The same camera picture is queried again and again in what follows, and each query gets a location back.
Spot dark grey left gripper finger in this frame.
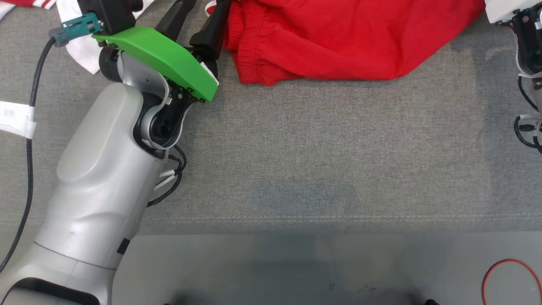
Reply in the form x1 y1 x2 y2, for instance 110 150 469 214
189 0 232 58
155 0 197 43

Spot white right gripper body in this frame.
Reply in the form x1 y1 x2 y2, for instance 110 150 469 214
485 0 542 24

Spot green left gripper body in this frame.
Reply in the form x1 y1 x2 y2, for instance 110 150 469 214
92 26 219 103

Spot red jersey with white sleeves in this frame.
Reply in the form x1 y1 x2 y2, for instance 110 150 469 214
0 0 155 75

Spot red shorts with white stripe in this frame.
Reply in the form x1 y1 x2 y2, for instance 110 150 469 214
207 0 485 86

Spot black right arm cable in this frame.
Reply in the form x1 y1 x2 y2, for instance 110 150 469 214
513 76 542 154

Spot white cable label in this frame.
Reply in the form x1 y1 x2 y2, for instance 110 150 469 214
0 101 37 139

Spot thick black camera cable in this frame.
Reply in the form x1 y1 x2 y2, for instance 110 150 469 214
0 13 103 274

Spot red floor cable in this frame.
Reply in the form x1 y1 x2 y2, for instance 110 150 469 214
482 259 542 305

